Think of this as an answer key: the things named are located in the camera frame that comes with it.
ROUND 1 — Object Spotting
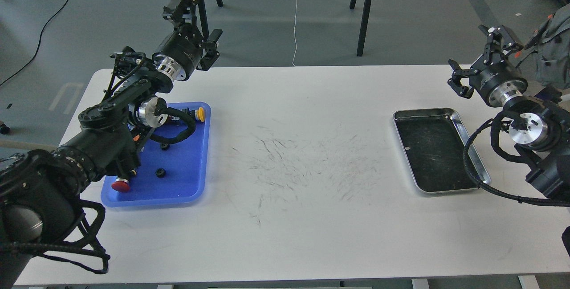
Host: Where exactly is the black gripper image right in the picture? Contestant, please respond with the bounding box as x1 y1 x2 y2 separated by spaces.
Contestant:
448 24 528 107

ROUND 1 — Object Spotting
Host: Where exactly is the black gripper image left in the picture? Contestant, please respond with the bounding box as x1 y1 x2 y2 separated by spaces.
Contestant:
154 0 223 82

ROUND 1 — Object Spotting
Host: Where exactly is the silver metal tray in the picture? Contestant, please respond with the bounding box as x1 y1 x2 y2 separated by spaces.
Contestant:
393 108 491 195

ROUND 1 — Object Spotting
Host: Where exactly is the blue plastic tray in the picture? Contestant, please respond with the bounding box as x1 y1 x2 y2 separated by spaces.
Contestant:
100 102 211 208

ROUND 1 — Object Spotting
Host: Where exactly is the grey backpack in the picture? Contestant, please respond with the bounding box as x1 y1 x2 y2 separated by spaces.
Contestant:
515 4 570 102

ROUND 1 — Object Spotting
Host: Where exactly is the black stand leg right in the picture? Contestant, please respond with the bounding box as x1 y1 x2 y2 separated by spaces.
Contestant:
349 0 372 57

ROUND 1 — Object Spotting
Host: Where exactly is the black caster wheel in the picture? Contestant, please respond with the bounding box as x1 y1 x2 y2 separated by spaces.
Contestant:
0 121 11 135

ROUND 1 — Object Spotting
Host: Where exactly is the yellow push button switch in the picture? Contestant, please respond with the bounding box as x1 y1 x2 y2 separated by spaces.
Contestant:
167 107 207 126

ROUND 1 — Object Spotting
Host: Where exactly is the black floor cable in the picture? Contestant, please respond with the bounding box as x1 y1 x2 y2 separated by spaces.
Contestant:
0 0 125 87

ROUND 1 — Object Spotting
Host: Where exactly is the red push button switch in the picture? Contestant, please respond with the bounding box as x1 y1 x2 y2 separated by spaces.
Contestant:
111 169 137 192

